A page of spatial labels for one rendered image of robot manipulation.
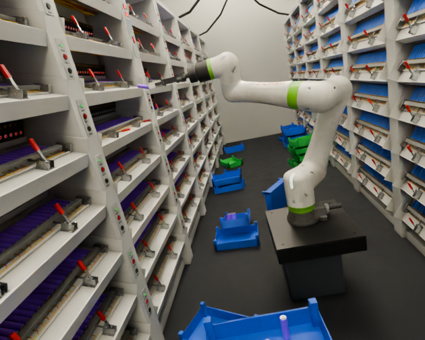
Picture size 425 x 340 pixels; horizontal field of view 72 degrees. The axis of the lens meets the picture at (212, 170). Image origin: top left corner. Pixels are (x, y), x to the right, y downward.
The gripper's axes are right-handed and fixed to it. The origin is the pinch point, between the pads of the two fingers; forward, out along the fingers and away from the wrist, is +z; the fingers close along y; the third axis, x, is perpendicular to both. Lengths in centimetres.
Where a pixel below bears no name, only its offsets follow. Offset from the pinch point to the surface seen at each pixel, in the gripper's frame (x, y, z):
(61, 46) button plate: -19, 46, 13
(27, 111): -2, 70, 15
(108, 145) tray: 16.6, 37.0, 14.6
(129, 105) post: 7.2, -18.4, 23.0
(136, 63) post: -12.5, -19.9, 12.4
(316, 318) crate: 66, 82, -45
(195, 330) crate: 109, 42, 6
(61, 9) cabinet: -41, 0, 32
